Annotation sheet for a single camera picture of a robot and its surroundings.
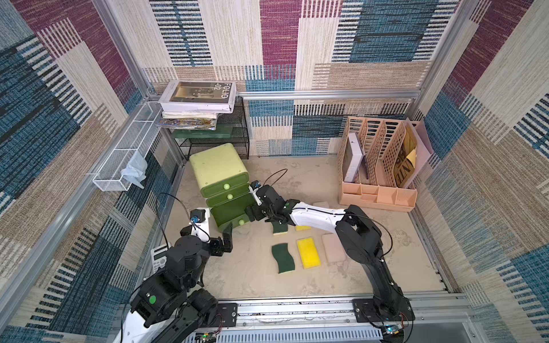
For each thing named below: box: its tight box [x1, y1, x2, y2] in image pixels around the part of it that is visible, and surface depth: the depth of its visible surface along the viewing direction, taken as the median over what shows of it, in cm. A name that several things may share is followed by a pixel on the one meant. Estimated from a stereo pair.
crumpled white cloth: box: [120, 150, 148, 190], surface depth 69 cm
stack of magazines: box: [156, 112, 219, 131], surface depth 83 cm
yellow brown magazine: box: [393, 125, 418, 188], surface depth 95 cm
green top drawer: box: [200, 171, 251, 198], surface depth 87 cm
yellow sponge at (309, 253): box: [296, 237, 321, 270], surface depth 87 cm
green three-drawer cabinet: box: [189, 142, 256, 228], surface depth 93 cm
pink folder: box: [402, 117, 434, 189], surface depth 87 cm
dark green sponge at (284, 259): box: [271, 242, 296, 275], surface depth 87 cm
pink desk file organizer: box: [337, 116, 418, 213], surface depth 101 cm
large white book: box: [158, 80, 237, 114], surface depth 85 cm
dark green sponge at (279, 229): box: [271, 220, 289, 236], surface depth 93 cm
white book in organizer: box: [343, 132, 366, 183], surface depth 99 cm
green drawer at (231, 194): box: [205, 183, 252, 208], surface depth 91 cm
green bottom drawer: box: [210, 193, 256, 232], surface depth 95 cm
